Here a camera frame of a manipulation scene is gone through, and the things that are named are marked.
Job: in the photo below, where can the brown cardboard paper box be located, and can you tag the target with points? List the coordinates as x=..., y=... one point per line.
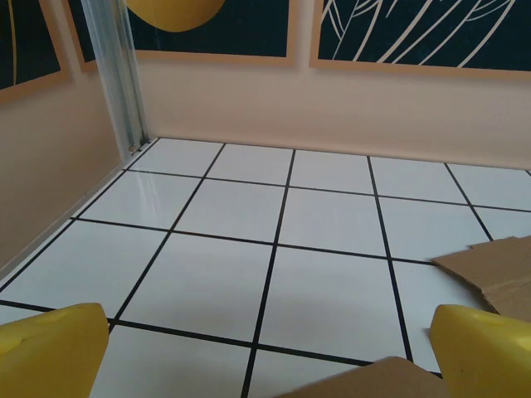
x=498, y=269

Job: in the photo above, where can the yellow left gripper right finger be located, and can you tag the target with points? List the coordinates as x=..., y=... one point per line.
x=485, y=356

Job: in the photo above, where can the aluminium corner post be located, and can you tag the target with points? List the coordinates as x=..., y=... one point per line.
x=118, y=83

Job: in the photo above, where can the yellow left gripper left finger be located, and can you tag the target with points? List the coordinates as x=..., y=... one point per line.
x=50, y=352

